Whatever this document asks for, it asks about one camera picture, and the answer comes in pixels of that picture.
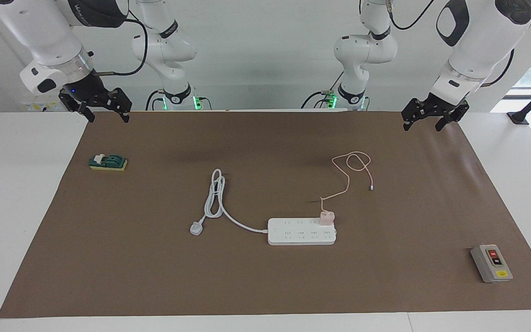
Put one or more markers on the green knife switch yellow base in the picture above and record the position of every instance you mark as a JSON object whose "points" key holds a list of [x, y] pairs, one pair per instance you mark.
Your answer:
{"points": [[113, 160]]}

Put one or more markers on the grey on-off switch box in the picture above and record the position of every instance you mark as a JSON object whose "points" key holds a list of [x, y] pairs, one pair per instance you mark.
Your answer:
{"points": [[489, 269]]}

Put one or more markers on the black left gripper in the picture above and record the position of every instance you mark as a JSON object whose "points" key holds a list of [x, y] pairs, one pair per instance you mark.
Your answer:
{"points": [[445, 105]]}

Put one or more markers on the white box with yellow labels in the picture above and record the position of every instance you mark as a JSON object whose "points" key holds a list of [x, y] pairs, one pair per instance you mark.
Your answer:
{"points": [[35, 107]]}

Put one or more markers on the pink charger plug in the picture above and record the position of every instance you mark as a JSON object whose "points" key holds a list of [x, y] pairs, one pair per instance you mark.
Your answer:
{"points": [[326, 218]]}

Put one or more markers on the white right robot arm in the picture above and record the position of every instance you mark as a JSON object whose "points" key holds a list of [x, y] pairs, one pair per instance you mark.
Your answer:
{"points": [[39, 37]]}

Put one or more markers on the brown table mat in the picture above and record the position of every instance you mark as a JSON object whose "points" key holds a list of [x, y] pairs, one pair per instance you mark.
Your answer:
{"points": [[265, 286]]}

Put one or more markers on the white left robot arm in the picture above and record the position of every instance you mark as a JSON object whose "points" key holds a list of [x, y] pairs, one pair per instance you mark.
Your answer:
{"points": [[477, 46]]}

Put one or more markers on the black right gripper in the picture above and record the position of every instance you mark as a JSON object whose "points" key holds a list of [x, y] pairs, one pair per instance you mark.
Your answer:
{"points": [[88, 90]]}

